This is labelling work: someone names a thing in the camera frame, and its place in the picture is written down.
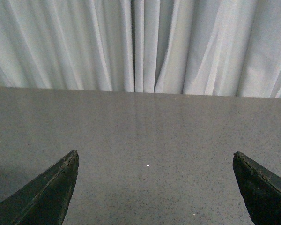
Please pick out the white pleated curtain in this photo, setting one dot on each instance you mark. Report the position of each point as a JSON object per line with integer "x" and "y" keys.
{"x": 202, "y": 47}

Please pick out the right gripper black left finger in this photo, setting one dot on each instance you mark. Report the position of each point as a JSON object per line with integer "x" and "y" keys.
{"x": 45, "y": 199}

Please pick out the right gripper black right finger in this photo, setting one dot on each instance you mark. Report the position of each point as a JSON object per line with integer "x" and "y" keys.
{"x": 260, "y": 189}

